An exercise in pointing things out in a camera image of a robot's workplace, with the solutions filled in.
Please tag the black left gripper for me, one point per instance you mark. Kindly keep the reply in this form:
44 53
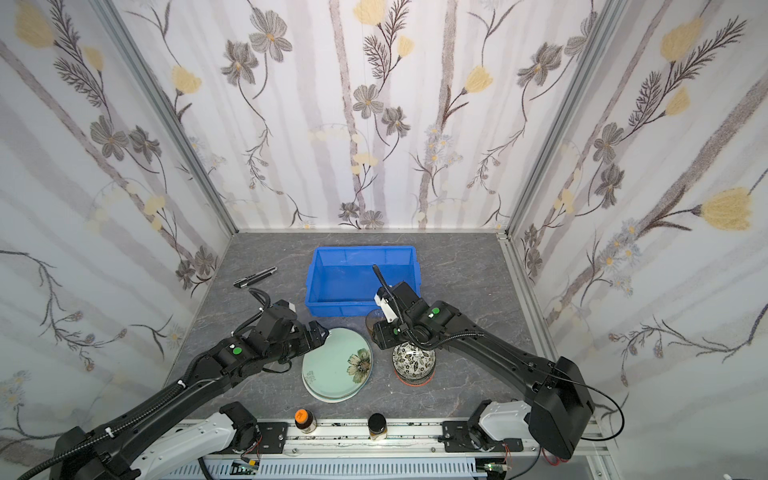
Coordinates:
315 334

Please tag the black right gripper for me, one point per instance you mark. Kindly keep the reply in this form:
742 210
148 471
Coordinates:
384 334

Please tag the green floral plate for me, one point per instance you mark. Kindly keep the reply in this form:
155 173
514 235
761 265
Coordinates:
340 368

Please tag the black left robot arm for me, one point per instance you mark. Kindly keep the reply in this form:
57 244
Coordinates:
109 450

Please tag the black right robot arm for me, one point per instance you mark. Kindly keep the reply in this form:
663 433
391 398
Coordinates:
559 399

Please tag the blue plastic bin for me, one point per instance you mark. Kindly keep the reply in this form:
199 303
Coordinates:
341 281

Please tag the amber glass cup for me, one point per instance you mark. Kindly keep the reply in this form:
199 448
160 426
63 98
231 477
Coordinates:
372 318

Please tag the black white patterned bowl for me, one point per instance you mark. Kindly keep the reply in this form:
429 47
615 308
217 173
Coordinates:
412 362

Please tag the orange lid jar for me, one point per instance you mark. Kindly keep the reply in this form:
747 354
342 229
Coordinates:
305 421

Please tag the black lid jar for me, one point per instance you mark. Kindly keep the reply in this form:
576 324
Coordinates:
377 427

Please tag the aluminium rail frame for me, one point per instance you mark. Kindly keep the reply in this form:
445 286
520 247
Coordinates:
344 449

